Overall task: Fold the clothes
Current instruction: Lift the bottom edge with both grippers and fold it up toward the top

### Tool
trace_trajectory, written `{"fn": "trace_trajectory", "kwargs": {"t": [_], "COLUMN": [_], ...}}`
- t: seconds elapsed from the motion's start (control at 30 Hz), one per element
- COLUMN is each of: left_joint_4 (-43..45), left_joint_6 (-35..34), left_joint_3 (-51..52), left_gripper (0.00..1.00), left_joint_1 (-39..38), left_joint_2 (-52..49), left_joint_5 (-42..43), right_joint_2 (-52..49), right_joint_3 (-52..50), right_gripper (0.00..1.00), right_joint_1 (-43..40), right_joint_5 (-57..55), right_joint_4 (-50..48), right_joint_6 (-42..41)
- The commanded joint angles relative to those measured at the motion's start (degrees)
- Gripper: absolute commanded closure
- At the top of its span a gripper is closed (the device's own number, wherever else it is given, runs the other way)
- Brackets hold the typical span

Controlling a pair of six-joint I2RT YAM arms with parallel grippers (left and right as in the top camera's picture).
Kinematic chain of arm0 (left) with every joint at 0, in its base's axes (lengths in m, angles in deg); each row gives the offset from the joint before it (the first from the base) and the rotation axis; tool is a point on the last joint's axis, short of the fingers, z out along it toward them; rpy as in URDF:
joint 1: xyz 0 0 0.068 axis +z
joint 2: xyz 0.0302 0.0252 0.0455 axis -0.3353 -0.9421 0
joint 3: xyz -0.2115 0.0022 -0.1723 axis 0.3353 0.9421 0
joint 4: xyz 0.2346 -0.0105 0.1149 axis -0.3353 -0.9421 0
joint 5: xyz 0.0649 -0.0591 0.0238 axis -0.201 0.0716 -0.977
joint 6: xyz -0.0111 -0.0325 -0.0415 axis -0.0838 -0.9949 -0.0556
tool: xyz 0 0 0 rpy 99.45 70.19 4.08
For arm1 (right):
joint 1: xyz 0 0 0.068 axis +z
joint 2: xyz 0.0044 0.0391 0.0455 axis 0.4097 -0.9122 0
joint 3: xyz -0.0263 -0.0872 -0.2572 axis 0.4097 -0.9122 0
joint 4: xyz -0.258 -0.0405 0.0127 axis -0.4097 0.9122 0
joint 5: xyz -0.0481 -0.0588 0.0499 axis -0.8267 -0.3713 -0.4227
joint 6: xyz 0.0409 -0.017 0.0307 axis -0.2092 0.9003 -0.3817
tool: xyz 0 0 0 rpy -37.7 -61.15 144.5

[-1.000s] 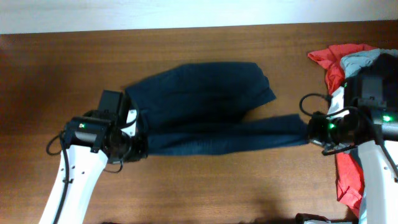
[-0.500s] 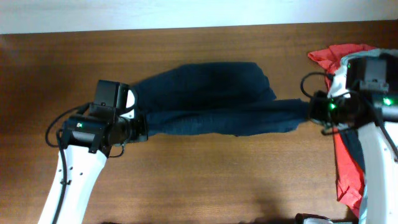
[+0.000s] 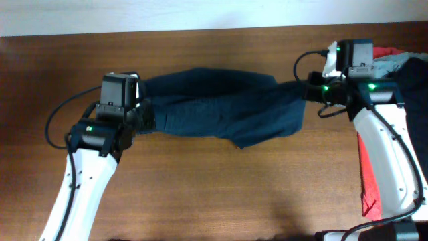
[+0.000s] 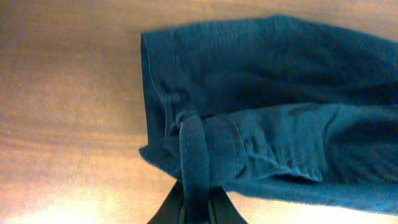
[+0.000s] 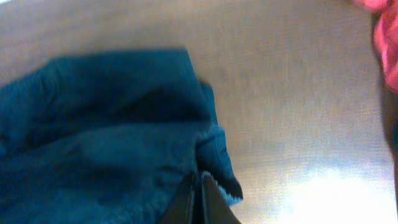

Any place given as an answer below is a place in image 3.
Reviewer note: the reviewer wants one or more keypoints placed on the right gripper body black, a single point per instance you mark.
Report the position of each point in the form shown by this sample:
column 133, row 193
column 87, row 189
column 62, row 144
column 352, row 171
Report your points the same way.
column 323, row 90

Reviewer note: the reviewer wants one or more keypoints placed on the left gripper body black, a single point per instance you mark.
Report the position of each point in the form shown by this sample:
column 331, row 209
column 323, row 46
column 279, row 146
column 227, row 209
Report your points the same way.
column 142, row 117

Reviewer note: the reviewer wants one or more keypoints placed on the navy blue shorts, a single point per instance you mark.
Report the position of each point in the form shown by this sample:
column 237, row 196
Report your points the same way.
column 245, row 108

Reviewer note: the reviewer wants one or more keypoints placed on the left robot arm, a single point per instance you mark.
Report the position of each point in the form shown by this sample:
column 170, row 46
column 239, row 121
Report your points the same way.
column 94, row 148

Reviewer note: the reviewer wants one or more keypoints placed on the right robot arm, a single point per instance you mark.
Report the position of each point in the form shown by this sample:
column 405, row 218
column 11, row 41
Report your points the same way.
column 376, row 108

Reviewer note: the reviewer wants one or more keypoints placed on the grey garment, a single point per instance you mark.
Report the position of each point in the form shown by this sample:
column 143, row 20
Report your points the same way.
column 391, row 63

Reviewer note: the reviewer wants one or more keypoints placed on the black garment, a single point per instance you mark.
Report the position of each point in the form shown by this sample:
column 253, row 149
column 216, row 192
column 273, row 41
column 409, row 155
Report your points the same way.
column 412, row 81

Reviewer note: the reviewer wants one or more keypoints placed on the red garment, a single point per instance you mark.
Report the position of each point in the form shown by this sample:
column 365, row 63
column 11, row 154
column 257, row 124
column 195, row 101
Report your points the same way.
column 370, row 196

